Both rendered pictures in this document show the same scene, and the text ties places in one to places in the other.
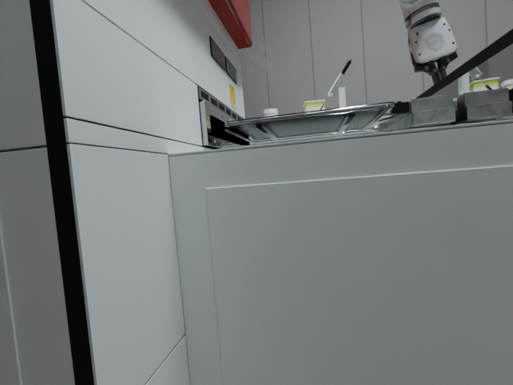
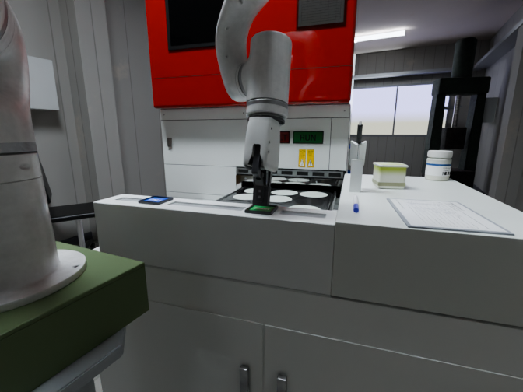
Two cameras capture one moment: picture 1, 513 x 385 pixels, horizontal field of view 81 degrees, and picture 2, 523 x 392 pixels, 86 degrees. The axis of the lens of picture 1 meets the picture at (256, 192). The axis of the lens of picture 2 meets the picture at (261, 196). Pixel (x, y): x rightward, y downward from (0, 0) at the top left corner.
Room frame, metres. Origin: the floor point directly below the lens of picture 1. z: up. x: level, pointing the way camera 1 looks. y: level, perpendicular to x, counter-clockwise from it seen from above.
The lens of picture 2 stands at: (0.89, -1.08, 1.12)
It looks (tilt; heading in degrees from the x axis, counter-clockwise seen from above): 13 degrees down; 96
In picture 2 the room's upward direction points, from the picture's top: straight up
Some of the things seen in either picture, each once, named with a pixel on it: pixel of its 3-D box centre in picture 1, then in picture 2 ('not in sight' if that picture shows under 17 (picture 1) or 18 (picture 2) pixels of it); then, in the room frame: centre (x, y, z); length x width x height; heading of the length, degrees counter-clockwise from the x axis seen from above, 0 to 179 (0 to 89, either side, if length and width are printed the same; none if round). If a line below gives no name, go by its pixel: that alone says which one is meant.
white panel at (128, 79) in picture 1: (198, 70); (246, 156); (0.69, 0.11, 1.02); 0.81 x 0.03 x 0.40; 169
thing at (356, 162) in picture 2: (337, 94); (356, 166); (1.06, -0.31, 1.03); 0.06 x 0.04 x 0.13; 79
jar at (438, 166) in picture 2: (270, 121); (438, 165); (1.37, -0.09, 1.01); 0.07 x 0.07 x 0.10
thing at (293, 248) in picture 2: not in sight; (208, 236); (0.71, -0.49, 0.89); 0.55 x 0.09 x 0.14; 169
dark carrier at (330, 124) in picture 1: (305, 126); (277, 199); (0.84, -0.15, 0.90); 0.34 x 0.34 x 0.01; 79
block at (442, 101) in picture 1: (429, 105); not in sight; (0.65, -0.38, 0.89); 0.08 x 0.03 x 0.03; 79
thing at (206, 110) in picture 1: (230, 134); (286, 188); (0.87, 0.06, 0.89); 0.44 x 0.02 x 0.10; 169
